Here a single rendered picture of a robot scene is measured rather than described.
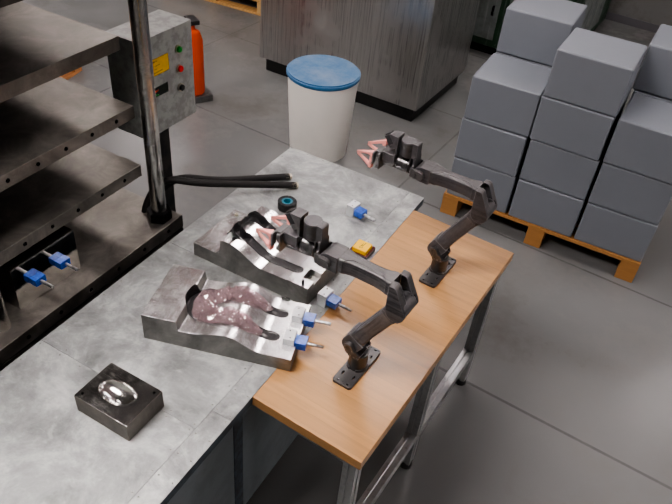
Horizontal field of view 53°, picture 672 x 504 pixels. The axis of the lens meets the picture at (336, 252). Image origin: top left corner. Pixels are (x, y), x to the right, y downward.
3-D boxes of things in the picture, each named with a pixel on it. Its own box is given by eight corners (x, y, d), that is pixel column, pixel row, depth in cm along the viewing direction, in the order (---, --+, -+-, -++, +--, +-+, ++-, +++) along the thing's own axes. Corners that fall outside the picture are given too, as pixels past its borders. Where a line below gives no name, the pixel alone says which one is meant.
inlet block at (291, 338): (324, 347, 223) (325, 336, 220) (321, 358, 220) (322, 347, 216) (286, 338, 225) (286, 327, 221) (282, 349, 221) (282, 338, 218)
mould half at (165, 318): (309, 316, 238) (311, 293, 231) (290, 371, 218) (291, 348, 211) (175, 286, 244) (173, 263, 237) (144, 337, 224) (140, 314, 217)
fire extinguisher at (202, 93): (188, 86, 532) (183, 9, 493) (219, 93, 528) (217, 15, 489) (172, 101, 511) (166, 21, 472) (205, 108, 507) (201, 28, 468)
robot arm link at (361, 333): (338, 341, 215) (394, 299, 191) (349, 329, 220) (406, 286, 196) (351, 355, 215) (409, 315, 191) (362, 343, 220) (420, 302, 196)
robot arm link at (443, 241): (424, 247, 256) (479, 202, 232) (432, 239, 260) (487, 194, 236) (435, 259, 256) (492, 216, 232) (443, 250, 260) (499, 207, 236)
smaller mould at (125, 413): (164, 405, 204) (162, 391, 199) (129, 441, 193) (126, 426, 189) (114, 376, 211) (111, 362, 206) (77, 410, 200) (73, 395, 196)
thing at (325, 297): (354, 312, 241) (356, 301, 238) (346, 320, 238) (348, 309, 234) (324, 296, 246) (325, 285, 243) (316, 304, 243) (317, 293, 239)
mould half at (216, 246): (341, 267, 259) (344, 240, 250) (305, 307, 241) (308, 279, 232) (235, 221, 276) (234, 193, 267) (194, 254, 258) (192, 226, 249)
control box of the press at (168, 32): (210, 297, 355) (197, 21, 261) (172, 331, 334) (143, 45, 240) (177, 280, 362) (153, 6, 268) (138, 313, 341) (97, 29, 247)
